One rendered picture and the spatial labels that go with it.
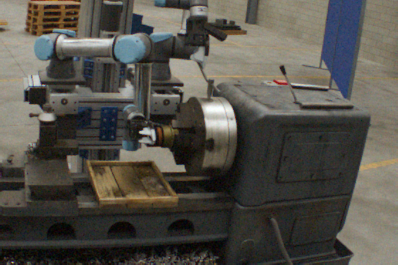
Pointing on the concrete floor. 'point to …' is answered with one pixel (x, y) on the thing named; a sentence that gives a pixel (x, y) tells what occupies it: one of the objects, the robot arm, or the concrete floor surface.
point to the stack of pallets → (50, 21)
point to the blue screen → (344, 25)
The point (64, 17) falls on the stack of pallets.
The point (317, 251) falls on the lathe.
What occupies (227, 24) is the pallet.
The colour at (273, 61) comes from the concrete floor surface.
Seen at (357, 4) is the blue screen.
